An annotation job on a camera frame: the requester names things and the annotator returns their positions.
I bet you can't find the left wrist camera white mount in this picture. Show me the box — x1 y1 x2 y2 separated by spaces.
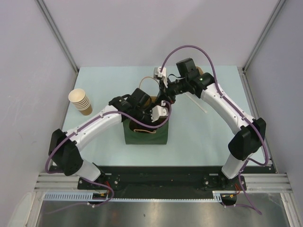
151 101 169 122

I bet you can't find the aluminium rail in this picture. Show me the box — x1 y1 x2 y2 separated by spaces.
243 174 292 193
34 173 79 192

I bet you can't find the aluminium rail bottom right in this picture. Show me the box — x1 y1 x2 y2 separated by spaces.
243 174 292 193

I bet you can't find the aluminium frame post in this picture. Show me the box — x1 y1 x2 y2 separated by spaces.
34 0 80 75
242 0 288 72

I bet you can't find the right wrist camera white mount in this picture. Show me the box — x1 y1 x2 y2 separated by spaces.
153 67 168 87

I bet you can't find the white straw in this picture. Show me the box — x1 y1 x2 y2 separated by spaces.
185 93 207 114

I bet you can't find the green brown paper bag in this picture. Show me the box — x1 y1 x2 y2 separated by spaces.
123 83 169 145

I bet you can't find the aluminium rail bottom left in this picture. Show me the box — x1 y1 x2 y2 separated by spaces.
34 173 79 192

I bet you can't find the white slotted cable duct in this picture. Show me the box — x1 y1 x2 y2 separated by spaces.
44 191 251 203

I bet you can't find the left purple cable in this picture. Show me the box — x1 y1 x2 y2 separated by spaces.
45 101 172 215

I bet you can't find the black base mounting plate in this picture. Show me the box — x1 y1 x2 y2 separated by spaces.
48 165 276 199

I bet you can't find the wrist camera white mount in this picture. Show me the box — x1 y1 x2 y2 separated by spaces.
153 67 168 87
151 101 169 122

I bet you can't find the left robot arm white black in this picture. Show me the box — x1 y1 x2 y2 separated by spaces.
45 88 155 189

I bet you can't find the stack of paper cups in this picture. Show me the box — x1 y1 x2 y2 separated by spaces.
68 88 92 116

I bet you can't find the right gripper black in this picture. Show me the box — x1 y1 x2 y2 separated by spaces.
154 77 188 105

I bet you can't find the right aluminium frame post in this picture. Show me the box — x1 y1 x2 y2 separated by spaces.
242 0 288 72

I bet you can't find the brown pulp cup carrier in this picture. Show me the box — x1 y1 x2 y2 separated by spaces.
196 66 204 75

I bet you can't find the left aluminium frame post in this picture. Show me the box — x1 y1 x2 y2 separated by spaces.
34 0 80 75

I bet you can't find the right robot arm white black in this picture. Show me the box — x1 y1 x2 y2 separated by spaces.
153 58 266 190

